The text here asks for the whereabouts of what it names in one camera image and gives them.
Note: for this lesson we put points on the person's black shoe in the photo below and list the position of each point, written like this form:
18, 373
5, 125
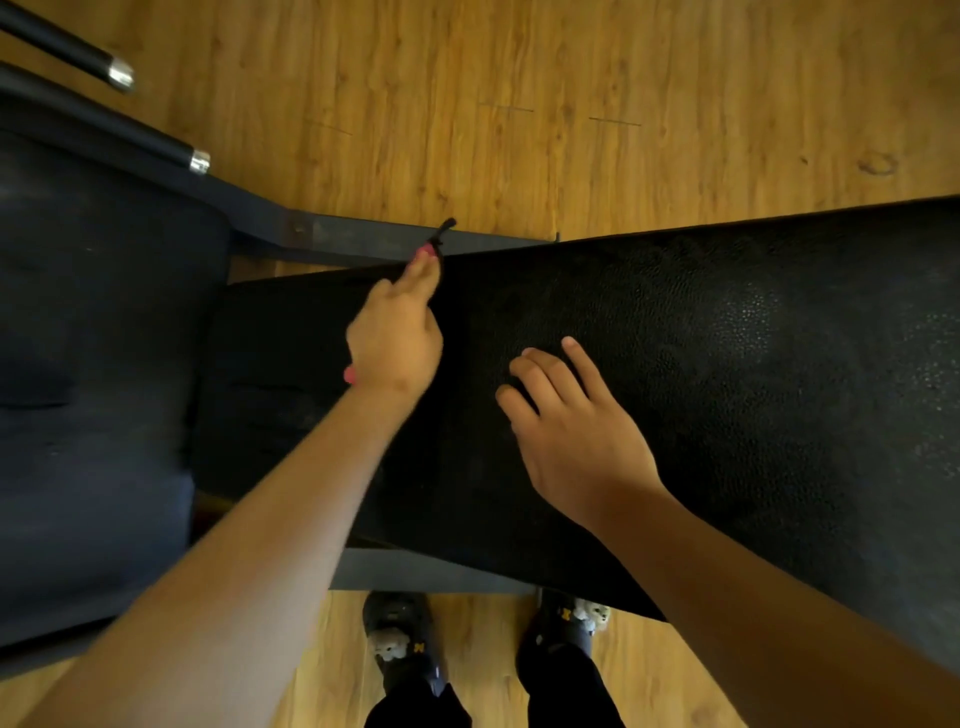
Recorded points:
401, 630
559, 626

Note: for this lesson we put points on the person's right little finger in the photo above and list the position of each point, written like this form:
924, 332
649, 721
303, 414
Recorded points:
589, 366

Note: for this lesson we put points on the person's right middle finger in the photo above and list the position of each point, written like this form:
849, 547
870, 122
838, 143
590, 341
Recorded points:
534, 382

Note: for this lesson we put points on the black tube with chrome tip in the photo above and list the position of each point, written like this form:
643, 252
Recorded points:
112, 124
67, 46

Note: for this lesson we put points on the person's right black shoe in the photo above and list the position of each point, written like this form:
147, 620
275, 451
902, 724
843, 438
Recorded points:
559, 626

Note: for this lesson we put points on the black textured case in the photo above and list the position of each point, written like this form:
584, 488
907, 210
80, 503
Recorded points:
757, 375

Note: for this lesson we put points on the person's left black shoe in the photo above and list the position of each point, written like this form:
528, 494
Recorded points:
401, 630

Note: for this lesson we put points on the person's right hand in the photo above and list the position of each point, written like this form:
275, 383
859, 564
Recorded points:
581, 450

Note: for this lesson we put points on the person's right forearm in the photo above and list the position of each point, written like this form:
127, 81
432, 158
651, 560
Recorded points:
757, 622

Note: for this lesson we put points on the black zipper pull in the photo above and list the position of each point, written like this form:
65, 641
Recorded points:
444, 231

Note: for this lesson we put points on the person's left trouser leg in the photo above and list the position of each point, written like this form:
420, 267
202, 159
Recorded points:
420, 709

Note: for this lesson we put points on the person's trouser leg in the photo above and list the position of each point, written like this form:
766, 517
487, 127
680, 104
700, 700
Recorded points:
570, 694
420, 709

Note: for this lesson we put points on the person's left hand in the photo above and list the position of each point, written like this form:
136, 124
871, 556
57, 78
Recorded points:
394, 341

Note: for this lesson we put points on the person's right trouser leg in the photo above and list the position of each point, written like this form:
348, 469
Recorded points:
570, 694

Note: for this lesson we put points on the dark blue padded seat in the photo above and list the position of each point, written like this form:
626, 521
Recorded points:
97, 360

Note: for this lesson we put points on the person's left forearm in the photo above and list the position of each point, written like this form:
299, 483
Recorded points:
255, 555

